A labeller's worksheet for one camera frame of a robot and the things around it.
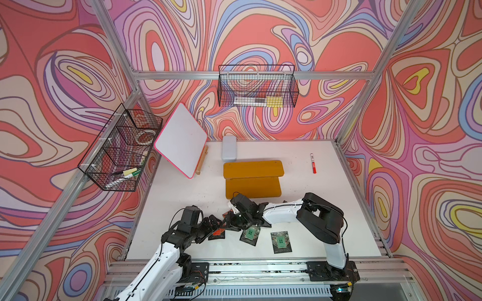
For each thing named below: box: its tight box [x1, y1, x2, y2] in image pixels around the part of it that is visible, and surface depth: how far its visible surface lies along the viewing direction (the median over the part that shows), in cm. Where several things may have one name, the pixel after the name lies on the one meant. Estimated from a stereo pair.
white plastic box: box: [221, 135, 238, 162], surface depth 117 cm
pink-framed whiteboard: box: [154, 102, 208, 180], surface depth 97 cm
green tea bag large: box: [269, 230, 293, 254], surface depth 82 cm
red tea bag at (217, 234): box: [207, 228, 226, 241], surface depth 84 cm
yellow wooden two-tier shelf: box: [223, 159, 285, 200], surface depth 93 cm
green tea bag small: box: [239, 225, 261, 247], surface depth 84 cm
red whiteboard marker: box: [310, 153, 317, 174], surface depth 110 cm
